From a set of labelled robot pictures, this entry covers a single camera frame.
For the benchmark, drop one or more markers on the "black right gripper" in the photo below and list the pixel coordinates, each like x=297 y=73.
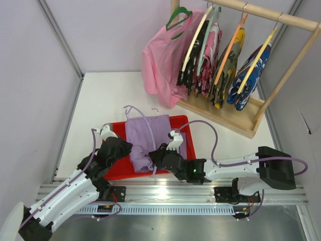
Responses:
x=157 y=158

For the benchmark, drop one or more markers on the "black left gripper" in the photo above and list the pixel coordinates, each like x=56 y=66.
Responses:
x=121 y=146

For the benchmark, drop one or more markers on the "purple trousers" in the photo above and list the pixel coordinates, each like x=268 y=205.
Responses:
x=146 y=135

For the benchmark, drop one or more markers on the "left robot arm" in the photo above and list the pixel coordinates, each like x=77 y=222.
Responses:
x=86 y=185

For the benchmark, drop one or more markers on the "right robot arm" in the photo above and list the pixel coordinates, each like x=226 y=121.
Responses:
x=267 y=168

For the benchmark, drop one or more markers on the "cream hanger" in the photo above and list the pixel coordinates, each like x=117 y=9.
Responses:
x=197 y=31

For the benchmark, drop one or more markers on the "orange hanger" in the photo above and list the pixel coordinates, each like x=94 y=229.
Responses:
x=229 y=47

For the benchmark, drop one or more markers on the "red plastic tray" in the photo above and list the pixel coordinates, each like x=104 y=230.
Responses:
x=123 y=168

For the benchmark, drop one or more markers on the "black floral garment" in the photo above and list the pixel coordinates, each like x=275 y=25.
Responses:
x=186 y=78

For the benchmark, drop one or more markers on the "pink patterned garment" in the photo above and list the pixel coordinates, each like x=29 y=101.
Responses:
x=207 y=60

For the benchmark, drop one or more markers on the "wooden clothes rack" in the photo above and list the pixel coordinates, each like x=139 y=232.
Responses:
x=244 y=114

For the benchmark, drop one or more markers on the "pink t-shirt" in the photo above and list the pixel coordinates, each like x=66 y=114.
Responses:
x=162 y=58

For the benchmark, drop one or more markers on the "blue patterned garment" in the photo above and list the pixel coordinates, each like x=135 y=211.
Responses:
x=240 y=100

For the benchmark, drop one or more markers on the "camouflage garment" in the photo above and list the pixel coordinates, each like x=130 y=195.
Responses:
x=217 y=93

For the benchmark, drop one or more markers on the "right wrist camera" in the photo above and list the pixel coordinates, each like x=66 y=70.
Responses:
x=176 y=140

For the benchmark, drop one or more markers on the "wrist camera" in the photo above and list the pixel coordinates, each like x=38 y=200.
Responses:
x=176 y=140
x=107 y=131

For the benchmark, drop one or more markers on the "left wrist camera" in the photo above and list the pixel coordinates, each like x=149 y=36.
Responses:
x=107 y=131

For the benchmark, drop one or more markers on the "aluminium rail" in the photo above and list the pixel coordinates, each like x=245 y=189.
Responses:
x=170 y=191

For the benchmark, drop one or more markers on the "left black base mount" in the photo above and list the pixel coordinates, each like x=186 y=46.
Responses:
x=118 y=194

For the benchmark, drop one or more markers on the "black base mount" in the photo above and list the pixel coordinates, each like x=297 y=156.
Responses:
x=231 y=195
x=118 y=194

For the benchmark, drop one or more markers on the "white cable duct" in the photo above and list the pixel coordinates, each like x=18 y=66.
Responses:
x=95 y=209

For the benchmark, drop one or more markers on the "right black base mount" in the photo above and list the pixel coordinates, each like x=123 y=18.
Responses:
x=231 y=195

